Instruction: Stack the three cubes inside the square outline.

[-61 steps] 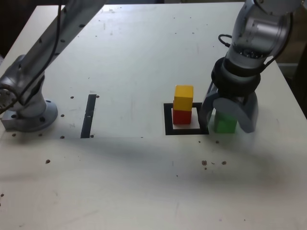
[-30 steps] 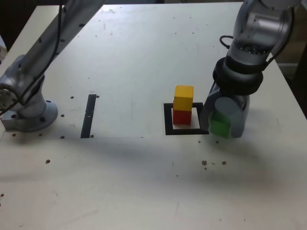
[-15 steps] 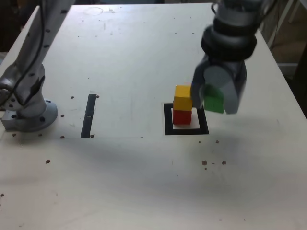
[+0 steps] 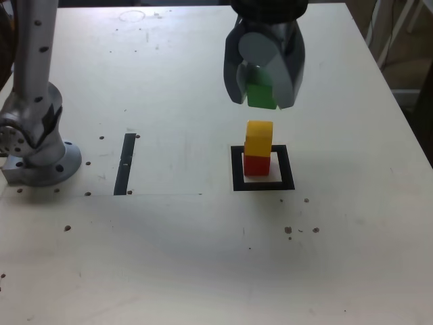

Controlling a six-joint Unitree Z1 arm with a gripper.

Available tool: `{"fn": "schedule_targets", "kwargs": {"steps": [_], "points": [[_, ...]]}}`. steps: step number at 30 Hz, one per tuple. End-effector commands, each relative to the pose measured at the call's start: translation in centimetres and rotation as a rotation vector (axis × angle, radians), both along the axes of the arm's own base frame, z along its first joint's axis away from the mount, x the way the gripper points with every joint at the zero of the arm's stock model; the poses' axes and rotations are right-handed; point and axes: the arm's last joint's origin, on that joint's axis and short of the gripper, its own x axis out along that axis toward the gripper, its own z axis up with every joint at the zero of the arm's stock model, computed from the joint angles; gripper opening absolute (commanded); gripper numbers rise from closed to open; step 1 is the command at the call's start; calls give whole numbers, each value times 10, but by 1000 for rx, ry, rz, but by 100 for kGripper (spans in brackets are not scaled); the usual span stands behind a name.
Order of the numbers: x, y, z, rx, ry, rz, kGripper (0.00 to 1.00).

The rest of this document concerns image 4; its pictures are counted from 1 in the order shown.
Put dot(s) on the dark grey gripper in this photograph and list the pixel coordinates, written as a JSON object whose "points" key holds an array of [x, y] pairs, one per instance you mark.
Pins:
{"points": [[270, 29]]}

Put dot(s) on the black tape square outline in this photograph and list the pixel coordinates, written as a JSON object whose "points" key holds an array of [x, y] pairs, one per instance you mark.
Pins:
{"points": [[237, 176]]}

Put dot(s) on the green cube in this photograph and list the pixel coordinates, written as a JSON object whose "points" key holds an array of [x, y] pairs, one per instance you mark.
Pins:
{"points": [[258, 96]]}

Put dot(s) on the white chair frame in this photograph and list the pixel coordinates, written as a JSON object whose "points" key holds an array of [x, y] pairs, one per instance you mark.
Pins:
{"points": [[394, 30]]}

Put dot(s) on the black tape strip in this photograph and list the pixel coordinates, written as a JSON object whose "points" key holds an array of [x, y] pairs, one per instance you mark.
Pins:
{"points": [[123, 169]]}

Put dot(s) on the yellow cube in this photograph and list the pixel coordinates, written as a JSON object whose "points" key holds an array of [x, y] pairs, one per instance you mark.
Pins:
{"points": [[258, 139]]}

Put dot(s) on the dark furniture piece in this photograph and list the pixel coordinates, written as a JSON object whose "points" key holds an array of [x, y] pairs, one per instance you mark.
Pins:
{"points": [[427, 94]]}

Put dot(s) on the red cube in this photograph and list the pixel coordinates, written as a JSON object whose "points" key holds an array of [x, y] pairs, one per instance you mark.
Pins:
{"points": [[257, 166]]}

